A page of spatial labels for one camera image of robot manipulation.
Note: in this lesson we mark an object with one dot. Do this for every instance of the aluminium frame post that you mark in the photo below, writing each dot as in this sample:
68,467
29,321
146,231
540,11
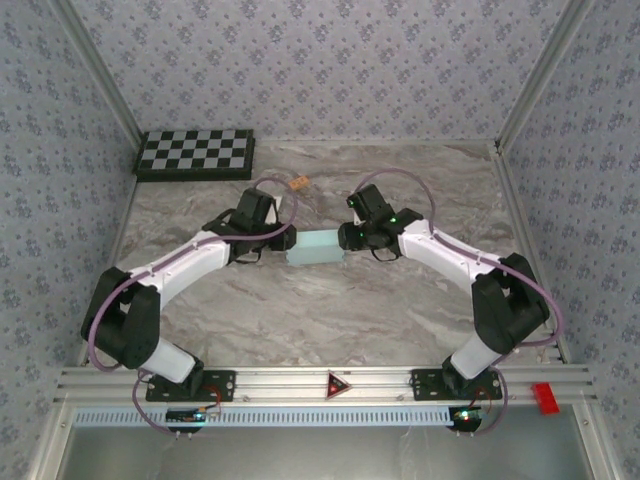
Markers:
538,80
107,80

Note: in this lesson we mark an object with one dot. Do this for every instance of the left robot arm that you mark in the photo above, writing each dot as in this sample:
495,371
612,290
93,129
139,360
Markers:
190,260

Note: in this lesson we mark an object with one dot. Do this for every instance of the grey metal shelf sheet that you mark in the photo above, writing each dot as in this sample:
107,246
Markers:
320,455

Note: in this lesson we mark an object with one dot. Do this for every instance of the red rectangular block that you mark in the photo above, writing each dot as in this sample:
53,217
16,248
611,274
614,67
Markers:
545,398

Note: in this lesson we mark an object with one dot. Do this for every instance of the aluminium mounting rail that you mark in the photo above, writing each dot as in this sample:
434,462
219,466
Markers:
280,385

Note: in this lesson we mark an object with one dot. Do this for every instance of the wooden tiger picture block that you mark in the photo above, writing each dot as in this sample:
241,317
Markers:
298,183

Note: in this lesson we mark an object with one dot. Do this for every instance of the black and white checkerboard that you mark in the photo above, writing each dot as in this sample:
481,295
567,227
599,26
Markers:
195,150

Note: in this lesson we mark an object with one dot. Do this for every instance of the aluminium table side rail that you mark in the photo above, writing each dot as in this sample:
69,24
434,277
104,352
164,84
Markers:
125,220
512,200

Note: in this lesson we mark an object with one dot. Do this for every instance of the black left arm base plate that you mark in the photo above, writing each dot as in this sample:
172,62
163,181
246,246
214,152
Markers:
225,385

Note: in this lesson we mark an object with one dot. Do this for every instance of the red triangle badge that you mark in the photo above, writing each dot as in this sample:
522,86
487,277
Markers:
337,387

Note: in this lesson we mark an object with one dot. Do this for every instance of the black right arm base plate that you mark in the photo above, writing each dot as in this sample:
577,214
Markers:
425,385

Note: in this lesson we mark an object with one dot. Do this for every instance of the mint green paper box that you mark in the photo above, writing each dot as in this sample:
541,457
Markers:
315,247

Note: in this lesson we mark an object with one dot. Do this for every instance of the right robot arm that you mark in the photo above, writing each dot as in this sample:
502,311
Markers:
440,247

